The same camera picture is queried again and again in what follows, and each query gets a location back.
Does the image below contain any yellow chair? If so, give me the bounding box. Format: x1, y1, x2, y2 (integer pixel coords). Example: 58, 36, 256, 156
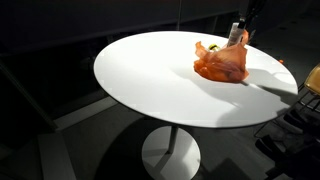
296, 63, 320, 113

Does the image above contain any yellow green item in bag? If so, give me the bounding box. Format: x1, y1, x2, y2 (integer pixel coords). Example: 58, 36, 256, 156
208, 43, 221, 52

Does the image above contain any white round table pedestal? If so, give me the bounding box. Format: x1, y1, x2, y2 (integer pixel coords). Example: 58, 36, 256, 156
141, 124, 202, 180

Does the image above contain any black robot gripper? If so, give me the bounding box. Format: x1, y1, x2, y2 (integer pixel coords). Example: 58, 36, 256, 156
237, 0, 268, 30

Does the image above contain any orange plastic bag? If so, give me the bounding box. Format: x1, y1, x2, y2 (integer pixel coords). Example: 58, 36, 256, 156
193, 29, 251, 84

